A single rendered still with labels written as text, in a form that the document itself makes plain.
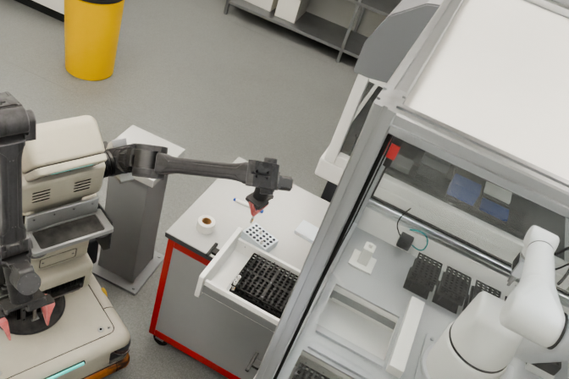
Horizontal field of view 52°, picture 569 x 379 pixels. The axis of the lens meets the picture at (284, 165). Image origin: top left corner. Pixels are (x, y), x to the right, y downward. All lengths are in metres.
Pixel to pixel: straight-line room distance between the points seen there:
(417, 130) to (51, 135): 1.08
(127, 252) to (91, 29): 1.83
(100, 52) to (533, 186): 3.71
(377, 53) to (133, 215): 1.31
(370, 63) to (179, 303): 1.28
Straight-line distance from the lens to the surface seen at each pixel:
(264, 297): 2.04
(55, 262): 2.10
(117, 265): 3.06
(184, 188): 3.65
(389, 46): 2.34
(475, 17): 1.54
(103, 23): 4.22
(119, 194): 2.73
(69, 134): 1.71
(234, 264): 2.15
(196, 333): 2.64
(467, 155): 0.92
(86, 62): 4.38
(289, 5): 5.68
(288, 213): 2.52
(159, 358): 2.87
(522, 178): 0.93
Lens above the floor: 2.42
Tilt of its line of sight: 37 degrees down
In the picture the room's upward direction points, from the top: 19 degrees clockwise
